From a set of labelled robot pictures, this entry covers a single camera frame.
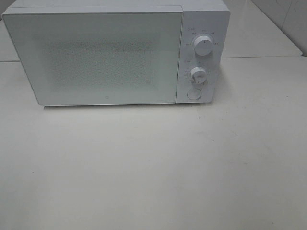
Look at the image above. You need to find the round white door button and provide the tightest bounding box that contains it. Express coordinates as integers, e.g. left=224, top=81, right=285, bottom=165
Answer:
left=187, top=89, right=201, bottom=100

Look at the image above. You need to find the white timer knob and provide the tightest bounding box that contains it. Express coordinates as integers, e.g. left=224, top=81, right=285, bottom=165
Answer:
left=190, top=67, right=208, bottom=84

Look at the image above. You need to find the white microwave door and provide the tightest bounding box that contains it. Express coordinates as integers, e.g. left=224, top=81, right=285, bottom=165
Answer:
left=3, top=6, right=183, bottom=106

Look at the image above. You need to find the upper white power knob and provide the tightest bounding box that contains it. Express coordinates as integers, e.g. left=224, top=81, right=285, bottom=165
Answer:
left=193, top=35, right=213, bottom=56

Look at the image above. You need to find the white microwave oven body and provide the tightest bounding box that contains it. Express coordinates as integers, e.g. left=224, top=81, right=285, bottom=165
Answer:
left=2, top=0, right=230, bottom=104

